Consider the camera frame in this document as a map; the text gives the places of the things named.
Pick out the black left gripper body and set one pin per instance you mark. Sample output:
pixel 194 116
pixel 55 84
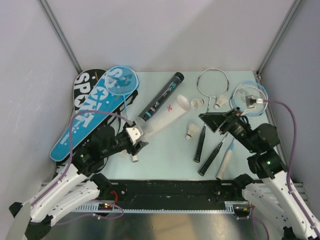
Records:
pixel 121 143

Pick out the white racket black grip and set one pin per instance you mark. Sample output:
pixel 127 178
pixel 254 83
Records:
pixel 212 83

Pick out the black sport racket cover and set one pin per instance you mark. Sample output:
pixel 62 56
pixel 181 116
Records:
pixel 82 87

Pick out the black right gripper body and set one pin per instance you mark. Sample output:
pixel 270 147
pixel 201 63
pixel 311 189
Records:
pixel 235 126

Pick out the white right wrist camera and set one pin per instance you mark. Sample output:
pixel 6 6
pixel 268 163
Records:
pixel 251 103

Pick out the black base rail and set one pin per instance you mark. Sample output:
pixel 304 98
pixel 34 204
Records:
pixel 175 195

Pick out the grey aluminium frame post right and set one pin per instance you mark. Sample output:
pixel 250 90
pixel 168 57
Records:
pixel 280 34

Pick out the blue sport racket cover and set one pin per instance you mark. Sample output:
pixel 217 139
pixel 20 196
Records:
pixel 83 125

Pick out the white shuttlecock tube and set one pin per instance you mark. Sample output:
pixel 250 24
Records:
pixel 164 117

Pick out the clear tube lid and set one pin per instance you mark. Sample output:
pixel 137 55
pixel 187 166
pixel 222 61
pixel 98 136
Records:
pixel 123 153

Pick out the blue racket white grip left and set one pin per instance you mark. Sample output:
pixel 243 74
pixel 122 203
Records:
pixel 121 81

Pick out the blue racket white grip right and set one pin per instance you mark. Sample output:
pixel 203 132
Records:
pixel 237 100

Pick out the black shuttlecock tube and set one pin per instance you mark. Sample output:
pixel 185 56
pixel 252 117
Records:
pixel 161 97

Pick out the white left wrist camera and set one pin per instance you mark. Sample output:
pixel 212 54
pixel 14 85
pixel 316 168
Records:
pixel 134 133

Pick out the blue racket white grip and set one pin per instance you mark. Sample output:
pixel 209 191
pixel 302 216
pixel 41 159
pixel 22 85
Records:
pixel 237 100
pixel 121 81

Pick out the grey aluminium frame post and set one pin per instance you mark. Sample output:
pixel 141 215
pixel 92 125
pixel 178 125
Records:
pixel 280 34
pixel 51 18

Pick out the grey aluminium frame post left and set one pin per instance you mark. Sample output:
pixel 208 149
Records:
pixel 51 18

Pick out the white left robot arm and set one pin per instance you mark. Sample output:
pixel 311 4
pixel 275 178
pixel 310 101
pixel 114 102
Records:
pixel 75 185

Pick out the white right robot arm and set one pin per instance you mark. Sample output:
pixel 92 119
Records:
pixel 287 210

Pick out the white feather shuttlecock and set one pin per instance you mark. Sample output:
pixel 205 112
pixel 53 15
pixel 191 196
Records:
pixel 196 103
pixel 191 131
pixel 220 101

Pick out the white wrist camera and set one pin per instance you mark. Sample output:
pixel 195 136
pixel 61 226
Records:
pixel 134 133
pixel 251 103

